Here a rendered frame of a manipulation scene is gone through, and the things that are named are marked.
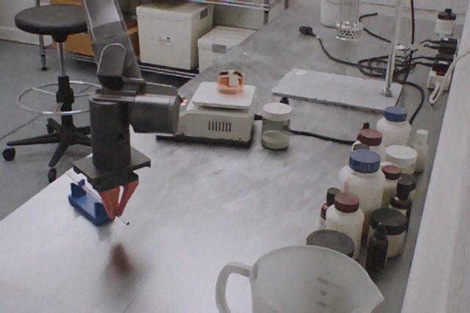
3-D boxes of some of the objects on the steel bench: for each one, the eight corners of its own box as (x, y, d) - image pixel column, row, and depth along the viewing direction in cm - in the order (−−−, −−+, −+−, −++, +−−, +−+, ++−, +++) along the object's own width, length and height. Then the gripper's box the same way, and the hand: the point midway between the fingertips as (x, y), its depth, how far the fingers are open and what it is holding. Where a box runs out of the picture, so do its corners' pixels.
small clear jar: (374, 182, 119) (378, 150, 116) (391, 173, 123) (396, 142, 120) (400, 194, 116) (406, 162, 113) (418, 184, 119) (424, 152, 116)
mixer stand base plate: (269, 94, 158) (269, 90, 158) (291, 70, 175) (291, 67, 175) (391, 114, 149) (392, 110, 149) (403, 87, 166) (404, 84, 166)
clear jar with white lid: (294, 148, 131) (297, 112, 127) (266, 151, 129) (268, 114, 126) (283, 137, 136) (286, 101, 133) (256, 139, 135) (258, 103, 131)
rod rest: (67, 200, 110) (65, 181, 108) (85, 193, 112) (84, 175, 110) (96, 225, 103) (95, 206, 101) (115, 218, 105) (114, 199, 103)
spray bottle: (436, 42, 206) (442, 9, 201) (438, 40, 209) (444, 6, 204) (449, 44, 204) (454, 11, 200) (451, 41, 207) (457, 8, 203)
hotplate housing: (153, 138, 133) (152, 102, 129) (167, 114, 145) (167, 81, 141) (260, 148, 131) (262, 112, 127) (266, 123, 142) (267, 89, 139)
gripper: (127, 112, 99) (131, 198, 106) (67, 127, 93) (75, 218, 100) (152, 126, 95) (154, 216, 102) (90, 144, 89) (97, 238, 96)
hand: (114, 212), depth 101 cm, fingers closed
